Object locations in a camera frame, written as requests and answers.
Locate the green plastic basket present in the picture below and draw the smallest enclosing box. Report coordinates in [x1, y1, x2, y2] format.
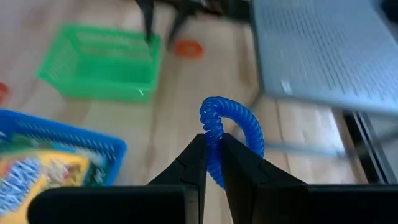
[36, 22, 162, 103]

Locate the yellow crayon box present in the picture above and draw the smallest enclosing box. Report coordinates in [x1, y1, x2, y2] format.
[0, 133, 105, 224]

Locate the blue spiral wrist coil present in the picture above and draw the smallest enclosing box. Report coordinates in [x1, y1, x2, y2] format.
[198, 95, 265, 190]

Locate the black aluminium table frame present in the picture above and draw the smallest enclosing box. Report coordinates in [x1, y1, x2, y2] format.
[341, 110, 398, 184]

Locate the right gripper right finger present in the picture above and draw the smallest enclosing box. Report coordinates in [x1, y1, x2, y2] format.
[221, 133, 398, 224]

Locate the grey perforated metal shelf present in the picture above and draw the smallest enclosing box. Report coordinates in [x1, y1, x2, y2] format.
[250, 0, 398, 158]

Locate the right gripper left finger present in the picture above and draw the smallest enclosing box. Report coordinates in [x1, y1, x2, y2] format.
[27, 133, 208, 224]

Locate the blue plastic basket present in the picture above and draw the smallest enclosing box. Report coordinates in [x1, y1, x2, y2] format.
[0, 108, 128, 187]

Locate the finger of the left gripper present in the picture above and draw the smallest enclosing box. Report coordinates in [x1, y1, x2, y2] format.
[167, 6, 200, 51]
[136, 0, 155, 44]

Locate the red spiral wrist coil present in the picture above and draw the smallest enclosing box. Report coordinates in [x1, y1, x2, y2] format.
[0, 82, 10, 105]
[173, 39, 206, 60]

